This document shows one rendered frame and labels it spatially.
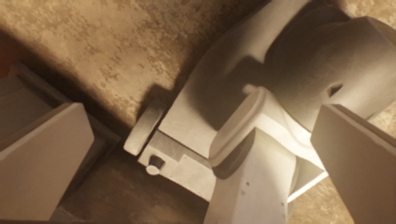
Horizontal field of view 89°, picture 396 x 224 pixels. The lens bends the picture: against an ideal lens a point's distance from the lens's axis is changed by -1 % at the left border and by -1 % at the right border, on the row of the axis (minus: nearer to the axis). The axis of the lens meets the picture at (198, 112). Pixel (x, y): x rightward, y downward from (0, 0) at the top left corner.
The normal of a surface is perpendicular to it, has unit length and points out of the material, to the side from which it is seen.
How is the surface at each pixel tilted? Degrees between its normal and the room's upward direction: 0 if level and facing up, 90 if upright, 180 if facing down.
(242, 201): 73
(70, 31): 0
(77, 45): 0
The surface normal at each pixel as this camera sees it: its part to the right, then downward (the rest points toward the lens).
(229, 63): -0.19, 0.47
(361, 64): -0.58, 0.08
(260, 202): 0.42, -0.54
